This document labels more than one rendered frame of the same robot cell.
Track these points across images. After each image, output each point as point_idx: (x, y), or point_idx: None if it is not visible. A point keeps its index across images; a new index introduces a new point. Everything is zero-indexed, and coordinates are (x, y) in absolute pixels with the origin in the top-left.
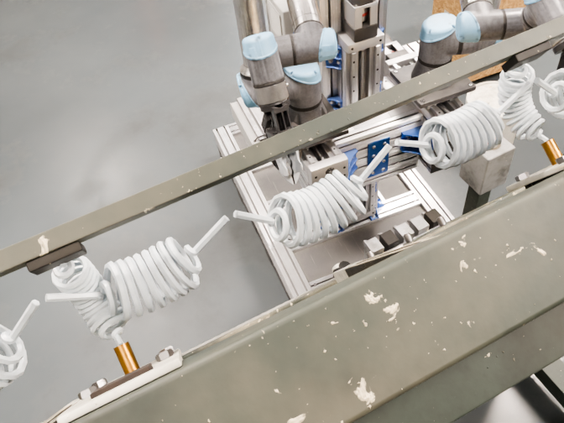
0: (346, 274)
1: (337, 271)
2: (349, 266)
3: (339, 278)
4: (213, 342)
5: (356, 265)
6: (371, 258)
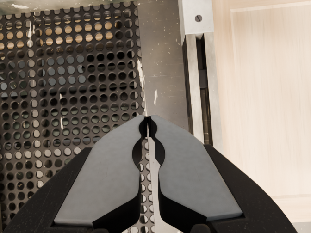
0: (183, 35)
1: (182, 2)
2: (193, 32)
3: (180, 2)
4: (9, 1)
5: (189, 84)
6: (209, 90)
